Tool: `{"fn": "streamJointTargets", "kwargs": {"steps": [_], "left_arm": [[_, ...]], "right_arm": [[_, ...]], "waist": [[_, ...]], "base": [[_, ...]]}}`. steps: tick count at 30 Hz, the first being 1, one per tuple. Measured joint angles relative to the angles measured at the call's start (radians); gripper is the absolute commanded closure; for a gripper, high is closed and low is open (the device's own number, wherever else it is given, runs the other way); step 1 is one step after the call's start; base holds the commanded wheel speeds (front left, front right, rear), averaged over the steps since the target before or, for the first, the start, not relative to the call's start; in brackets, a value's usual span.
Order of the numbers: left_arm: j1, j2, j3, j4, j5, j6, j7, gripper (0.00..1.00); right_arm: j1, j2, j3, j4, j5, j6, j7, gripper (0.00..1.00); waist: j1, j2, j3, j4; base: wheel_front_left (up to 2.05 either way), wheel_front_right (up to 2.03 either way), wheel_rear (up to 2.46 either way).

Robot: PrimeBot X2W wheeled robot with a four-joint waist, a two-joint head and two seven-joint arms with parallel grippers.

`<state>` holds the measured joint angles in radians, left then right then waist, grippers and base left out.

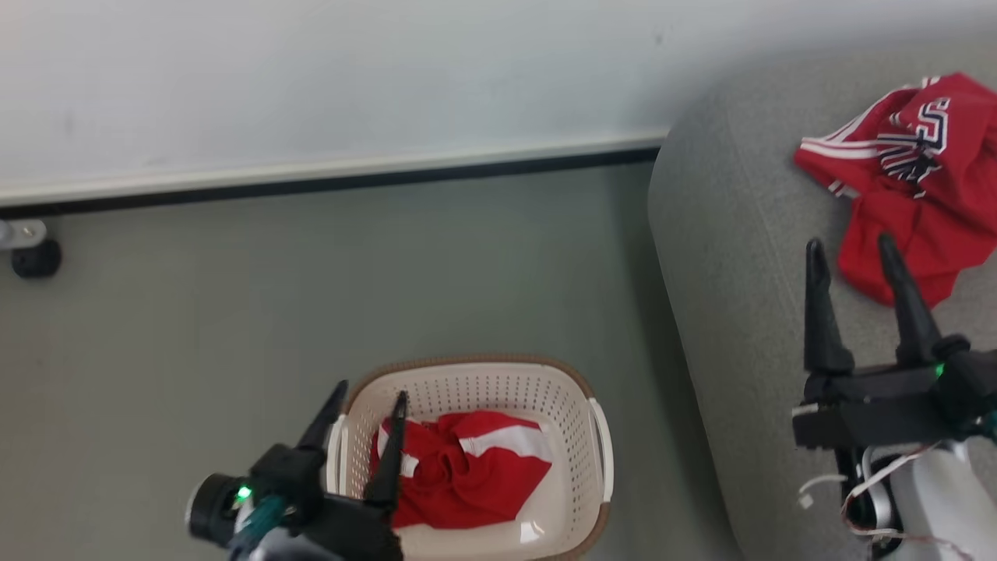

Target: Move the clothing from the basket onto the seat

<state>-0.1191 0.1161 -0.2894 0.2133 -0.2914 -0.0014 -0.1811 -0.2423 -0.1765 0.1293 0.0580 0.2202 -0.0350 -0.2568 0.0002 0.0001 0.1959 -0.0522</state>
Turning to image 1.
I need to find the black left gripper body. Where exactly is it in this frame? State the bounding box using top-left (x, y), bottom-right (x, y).
top-left (187, 444), bottom-right (406, 561)

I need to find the red garment with white band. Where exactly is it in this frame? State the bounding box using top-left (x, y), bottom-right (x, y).
top-left (368, 411), bottom-right (554, 531)

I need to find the red jersey with navy print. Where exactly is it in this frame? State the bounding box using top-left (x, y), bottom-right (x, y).
top-left (793, 72), bottom-right (997, 309)

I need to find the beige perforated plastic laundry basket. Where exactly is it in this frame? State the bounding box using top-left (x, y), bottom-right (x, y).
top-left (326, 355), bottom-right (615, 561)

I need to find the white and black baseboard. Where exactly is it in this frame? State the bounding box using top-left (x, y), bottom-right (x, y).
top-left (0, 132), bottom-right (671, 219)

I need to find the red and white wire bundle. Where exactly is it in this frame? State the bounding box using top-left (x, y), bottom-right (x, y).
top-left (840, 443), bottom-right (974, 561)

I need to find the black caster with white bracket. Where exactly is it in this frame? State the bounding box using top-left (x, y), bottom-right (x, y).
top-left (0, 221), bottom-right (62, 280)

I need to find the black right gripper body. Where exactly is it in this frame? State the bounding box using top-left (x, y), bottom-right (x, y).
top-left (793, 335), bottom-right (997, 451)

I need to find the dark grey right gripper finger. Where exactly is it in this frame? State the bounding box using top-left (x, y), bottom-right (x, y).
top-left (804, 238), bottom-right (855, 375)
top-left (878, 232), bottom-right (944, 365)

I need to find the thin white cable with plug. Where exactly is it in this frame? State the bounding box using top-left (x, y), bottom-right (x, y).
top-left (798, 472), bottom-right (850, 509)

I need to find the grey fabric sofa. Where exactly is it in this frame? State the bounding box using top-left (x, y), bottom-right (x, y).
top-left (646, 39), bottom-right (997, 561)

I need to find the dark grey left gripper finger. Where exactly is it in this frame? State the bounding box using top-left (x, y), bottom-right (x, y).
top-left (364, 391), bottom-right (410, 513)
top-left (296, 380), bottom-right (349, 453)

